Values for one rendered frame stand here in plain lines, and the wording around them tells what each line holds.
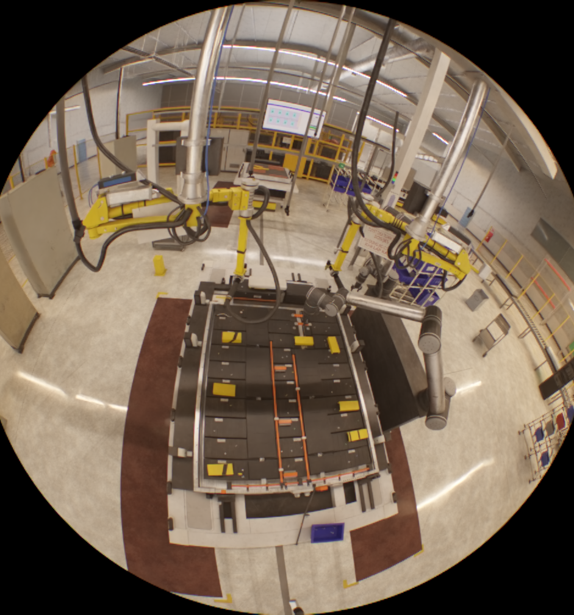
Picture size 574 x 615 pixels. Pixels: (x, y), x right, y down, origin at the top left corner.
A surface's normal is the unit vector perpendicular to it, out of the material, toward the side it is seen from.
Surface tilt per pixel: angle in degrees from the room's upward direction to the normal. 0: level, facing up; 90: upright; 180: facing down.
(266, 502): 0
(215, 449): 0
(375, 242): 90
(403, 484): 0
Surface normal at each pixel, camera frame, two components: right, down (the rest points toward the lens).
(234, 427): 0.21, -0.66
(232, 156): 0.09, 0.75
